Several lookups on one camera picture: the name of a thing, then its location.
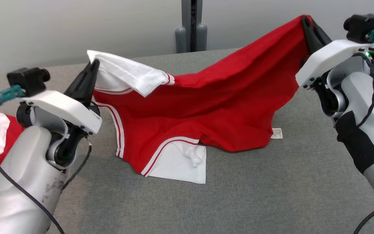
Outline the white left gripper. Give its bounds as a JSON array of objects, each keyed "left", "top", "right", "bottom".
[{"left": 20, "top": 59, "right": 103, "bottom": 135}]

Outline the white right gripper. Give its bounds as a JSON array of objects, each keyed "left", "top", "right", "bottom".
[{"left": 296, "top": 16, "right": 374, "bottom": 89}]

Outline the red shirt with white sleeves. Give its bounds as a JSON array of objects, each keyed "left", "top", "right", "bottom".
[{"left": 86, "top": 15, "right": 314, "bottom": 185}]

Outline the thin black left gripper cable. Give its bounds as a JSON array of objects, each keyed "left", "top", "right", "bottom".
[{"left": 62, "top": 143, "right": 92, "bottom": 192}]

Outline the teal left camera connector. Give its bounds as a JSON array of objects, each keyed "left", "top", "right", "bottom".
[{"left": 0, "top": 85, "right": 25, "bottom": 108}]

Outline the grey cylinder post foot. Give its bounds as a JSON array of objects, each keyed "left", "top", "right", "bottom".
[
  {"left": 196, "top": 23, "right": 208, "bottom": 52},
  {"left": 175, "top": 27, "right": 187, "bottom": 54}
]

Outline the grey metal wall rail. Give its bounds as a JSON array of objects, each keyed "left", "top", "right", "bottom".
[{"left": 181, "top": 0, "right": 203, "bottom": 52}]

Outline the black left camera cable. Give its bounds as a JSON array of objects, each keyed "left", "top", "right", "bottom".
[{"left": 0, "top": 103, "right": 65, "bottom": 234}]

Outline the black camera cable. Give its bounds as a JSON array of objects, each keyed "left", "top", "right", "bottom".
[
  {"left": 353, "top": 200, "right": 374, "bottom": 234},
  {"left": 0, "top": 103, "right": 65, "bottom": 234}
]

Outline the black right camera cable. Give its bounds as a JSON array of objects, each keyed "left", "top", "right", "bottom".
[{"left": 353, "top": 200, "right": 374, "bottom": 234}]

